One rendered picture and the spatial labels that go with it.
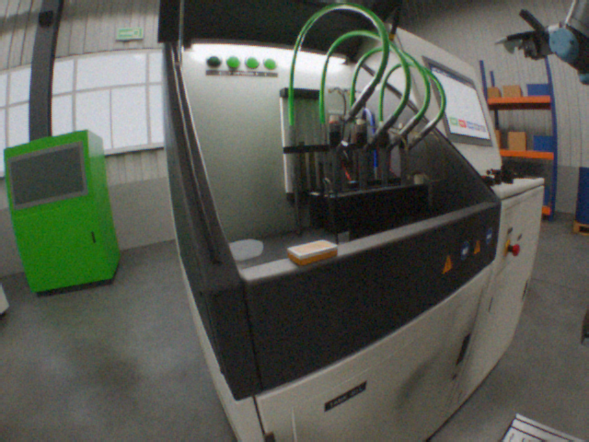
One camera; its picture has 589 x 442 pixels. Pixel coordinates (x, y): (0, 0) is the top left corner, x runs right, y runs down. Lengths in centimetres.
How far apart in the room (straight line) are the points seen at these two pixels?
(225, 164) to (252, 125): 14
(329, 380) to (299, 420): 8
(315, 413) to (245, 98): 79
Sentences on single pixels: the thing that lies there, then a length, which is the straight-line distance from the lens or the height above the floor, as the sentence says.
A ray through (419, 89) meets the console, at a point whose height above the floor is 128.
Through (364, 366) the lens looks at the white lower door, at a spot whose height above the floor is 75.
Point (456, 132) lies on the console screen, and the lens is 106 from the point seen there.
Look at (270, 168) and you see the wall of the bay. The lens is 84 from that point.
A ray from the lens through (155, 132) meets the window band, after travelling 443.
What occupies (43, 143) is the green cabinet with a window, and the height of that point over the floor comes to 157.
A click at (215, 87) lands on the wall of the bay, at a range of 82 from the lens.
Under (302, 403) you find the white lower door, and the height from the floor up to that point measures 74.
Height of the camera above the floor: 106
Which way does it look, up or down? 13 degrees down
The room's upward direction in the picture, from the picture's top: 4 degrees counter-clockwise
